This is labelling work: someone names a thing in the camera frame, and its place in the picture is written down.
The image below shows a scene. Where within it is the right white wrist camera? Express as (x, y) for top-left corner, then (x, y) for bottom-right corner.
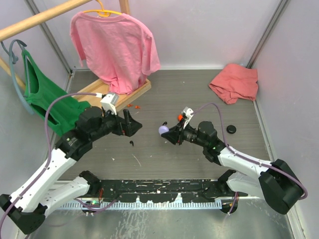
(180, 107), (194, 129)

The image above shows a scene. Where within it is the pink t-shirt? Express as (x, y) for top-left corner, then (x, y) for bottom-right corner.
(70, 12), (161, 95)

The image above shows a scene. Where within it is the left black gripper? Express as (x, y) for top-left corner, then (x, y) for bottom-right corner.
(90, 106), (141, 141)

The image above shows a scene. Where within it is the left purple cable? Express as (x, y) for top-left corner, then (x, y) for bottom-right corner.
(0, 92), (100, 236)

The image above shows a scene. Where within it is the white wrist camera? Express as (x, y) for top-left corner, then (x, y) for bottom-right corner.
(96, 92), (119, 115)
(180, 107), (194, 129)

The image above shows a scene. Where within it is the green tank top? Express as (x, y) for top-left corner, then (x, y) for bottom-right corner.
(21, 48), (97, 137)

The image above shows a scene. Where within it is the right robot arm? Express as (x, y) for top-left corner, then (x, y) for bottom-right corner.
(159, 121), (304, 215)

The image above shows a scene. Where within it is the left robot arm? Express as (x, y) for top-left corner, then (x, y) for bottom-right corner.
(0, 107), (142, 235)

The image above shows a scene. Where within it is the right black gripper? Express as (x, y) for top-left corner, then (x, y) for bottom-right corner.
(162, 118), (207, 147)

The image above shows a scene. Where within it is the grey-blue clothes hanger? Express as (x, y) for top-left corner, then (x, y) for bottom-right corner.
(0, 39), (34, 115)

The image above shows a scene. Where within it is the salmon folded cloth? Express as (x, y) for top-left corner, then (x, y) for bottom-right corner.
(209, 64), (258, 105)

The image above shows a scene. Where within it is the wooden clothes rack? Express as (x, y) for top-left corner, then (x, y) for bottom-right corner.
(0, 0), (152, 110)

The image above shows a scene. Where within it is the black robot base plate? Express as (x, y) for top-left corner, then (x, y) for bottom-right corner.
(77, 179), (235, 203)

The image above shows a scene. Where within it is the orange clothes hanger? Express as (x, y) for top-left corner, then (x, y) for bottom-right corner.
(83, 0), (122, 17)

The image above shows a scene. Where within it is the white slotted cable duct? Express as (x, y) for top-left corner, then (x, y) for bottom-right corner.
(57, 200), (223, 210)

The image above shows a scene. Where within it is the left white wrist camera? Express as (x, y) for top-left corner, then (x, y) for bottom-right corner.
(96, 92), (119, 115)

